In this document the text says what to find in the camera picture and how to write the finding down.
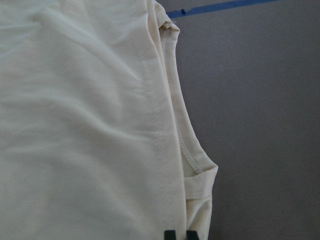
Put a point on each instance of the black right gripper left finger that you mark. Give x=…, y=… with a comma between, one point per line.
x=169, y=235

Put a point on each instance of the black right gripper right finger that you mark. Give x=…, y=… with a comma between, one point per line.
x=192, y=235

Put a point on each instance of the beige long-sleeve printed shirt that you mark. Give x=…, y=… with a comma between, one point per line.
x=95, y=139

